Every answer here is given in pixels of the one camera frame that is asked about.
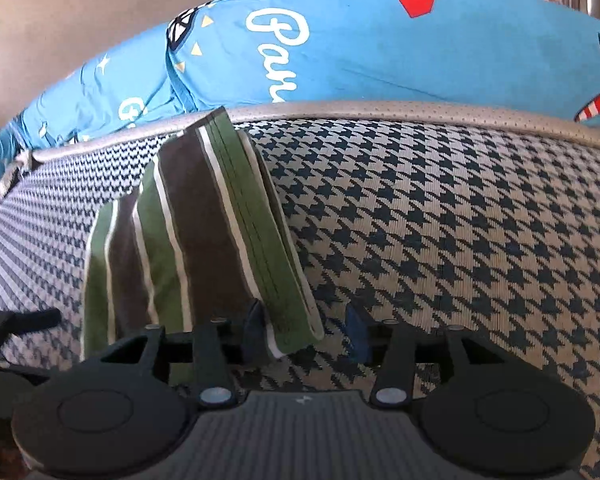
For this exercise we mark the blue printed blanket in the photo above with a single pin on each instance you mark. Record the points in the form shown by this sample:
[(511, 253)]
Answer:
[(355, 45)]

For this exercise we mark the houndstooth sofa seat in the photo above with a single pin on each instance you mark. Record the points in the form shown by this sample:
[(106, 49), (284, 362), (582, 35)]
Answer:
[(455, 240)]

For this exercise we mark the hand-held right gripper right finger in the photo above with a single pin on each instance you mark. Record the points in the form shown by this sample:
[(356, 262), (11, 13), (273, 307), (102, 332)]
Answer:
[(356, 330)]

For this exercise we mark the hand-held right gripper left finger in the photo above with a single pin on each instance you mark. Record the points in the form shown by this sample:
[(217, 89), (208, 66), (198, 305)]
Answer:
[(255, 332)]

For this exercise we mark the green brown striped t-shirt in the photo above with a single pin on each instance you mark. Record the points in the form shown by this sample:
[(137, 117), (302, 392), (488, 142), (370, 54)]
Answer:
[(195, 240)]

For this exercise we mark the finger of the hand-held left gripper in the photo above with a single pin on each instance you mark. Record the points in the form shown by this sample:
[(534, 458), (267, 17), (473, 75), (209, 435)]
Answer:
[(15, 372), (25, 322)]

